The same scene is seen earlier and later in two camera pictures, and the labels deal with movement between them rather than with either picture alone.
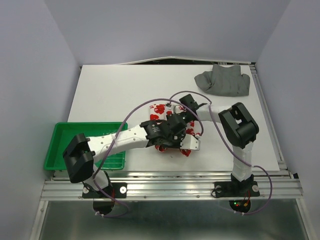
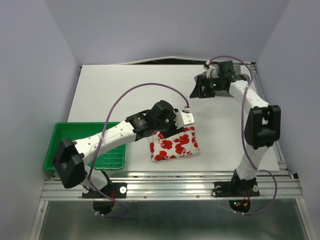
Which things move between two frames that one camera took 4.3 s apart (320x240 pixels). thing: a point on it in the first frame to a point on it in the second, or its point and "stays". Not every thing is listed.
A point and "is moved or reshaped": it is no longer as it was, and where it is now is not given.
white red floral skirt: x=159 y=112 is moved or reshaped
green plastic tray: x=64 y=133 stays
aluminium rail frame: x=174 y=186 stays
